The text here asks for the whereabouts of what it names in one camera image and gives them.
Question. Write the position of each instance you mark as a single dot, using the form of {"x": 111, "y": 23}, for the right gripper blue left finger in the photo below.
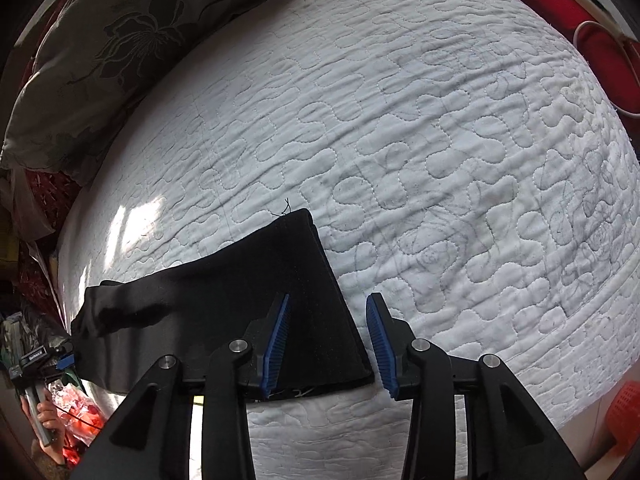
{"x": 267, "y": 339}

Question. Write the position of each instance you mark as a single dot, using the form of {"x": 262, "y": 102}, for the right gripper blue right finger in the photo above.
{"x": 390, "y": 338}

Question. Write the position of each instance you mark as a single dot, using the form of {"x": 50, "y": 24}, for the black pants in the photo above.
{"x": 193, "y": 309}

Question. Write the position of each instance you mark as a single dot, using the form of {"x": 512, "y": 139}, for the person's left hand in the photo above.
{"x": 47, "y": 415}

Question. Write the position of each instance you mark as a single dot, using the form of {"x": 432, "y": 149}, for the red plastic bag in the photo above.
{"x": 82, "y": 418}

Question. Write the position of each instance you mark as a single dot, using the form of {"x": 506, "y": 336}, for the white quilted bedspread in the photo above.
{"x": 457, "y": 156}

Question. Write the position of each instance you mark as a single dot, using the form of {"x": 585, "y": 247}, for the red patterned fabric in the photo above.
{"x": 39, "y": 203}

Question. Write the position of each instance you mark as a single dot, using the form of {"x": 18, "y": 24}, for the red plastic basket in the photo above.
{"x": 623, "y": 417}

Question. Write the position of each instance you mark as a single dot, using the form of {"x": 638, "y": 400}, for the red blanket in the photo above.
{"x": 614, "y": 61}

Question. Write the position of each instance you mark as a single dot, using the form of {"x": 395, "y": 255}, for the grey floral pillow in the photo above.
{"x": 95, "y": 64}

